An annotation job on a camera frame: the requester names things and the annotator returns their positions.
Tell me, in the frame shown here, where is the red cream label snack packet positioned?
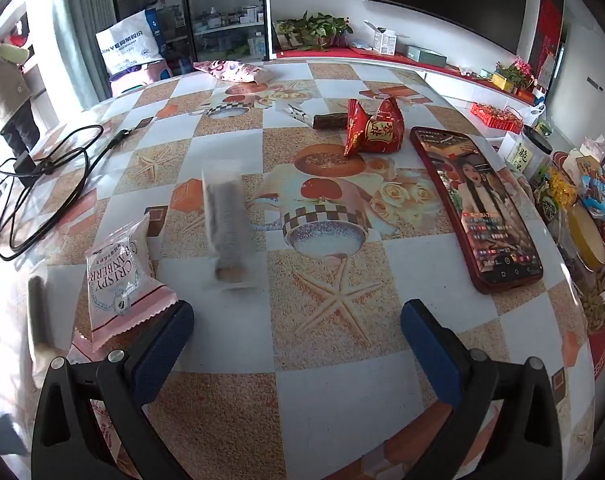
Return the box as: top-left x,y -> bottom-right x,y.
365,98 -> 405,155

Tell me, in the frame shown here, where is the black charger adapter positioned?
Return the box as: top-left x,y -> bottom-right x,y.
12,155 -> 48,178

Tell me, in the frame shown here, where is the pile of assorted snack packets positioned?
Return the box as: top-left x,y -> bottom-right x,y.
532,135 -> 605,331

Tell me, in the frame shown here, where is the pink white cranberry snack packet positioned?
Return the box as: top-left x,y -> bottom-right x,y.
72,212 -> 178,353

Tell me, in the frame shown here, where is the green potted plant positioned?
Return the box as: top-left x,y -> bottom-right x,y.
282,10 -> 355,52

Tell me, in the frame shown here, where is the brown bar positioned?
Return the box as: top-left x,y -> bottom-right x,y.
281,103 -> 351,130

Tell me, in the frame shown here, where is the red basket of candies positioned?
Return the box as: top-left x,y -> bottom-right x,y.
471,102 -> 524,130

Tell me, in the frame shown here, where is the red wall scroll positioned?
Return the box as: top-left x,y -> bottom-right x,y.
527,0 -> 565,91

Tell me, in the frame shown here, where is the pink flower pot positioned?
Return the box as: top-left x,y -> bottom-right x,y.
496,57 -> 535,92

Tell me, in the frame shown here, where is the pink patterned snack bag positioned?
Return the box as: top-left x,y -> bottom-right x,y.
193,59 -> 276,85

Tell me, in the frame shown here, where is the clear jar with black lid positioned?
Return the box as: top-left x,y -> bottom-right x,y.
502,125 -> 553,181

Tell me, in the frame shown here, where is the glass door cabinet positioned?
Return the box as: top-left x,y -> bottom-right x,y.
107,0 -> 270,63

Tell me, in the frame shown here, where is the jar with yellow lid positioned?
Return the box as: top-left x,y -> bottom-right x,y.
565,202 -> 605,271

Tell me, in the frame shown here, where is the clear dark wafer roll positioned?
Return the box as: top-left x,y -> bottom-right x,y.
201,160 -> 257,292
26,265 -> 70,366

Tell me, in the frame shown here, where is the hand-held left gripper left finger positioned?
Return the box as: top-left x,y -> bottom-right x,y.
31,300 -> 196,480

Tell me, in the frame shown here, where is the grey curtain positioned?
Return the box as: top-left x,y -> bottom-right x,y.
52,0 -> 113,111

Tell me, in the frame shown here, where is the smartphone in red case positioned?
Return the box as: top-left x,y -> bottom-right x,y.
409,126 -> 544,295

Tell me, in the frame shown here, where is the red pyramid snack packet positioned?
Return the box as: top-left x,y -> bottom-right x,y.
343,98 -> 378,157

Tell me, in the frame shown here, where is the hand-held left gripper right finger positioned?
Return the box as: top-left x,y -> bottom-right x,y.
400,299 -> 578,480

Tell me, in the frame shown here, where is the white carton box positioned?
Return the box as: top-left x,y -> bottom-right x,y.
363,21 -> 412,56

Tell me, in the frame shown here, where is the white blue printed plastic bag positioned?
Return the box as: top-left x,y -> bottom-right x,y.
95,10 -> 163,75

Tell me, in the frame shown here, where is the grey green flat box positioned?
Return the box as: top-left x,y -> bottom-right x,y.
406,44 -> 448,66

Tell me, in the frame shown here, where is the black cable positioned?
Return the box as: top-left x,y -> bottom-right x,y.
0,124 -> 143,261

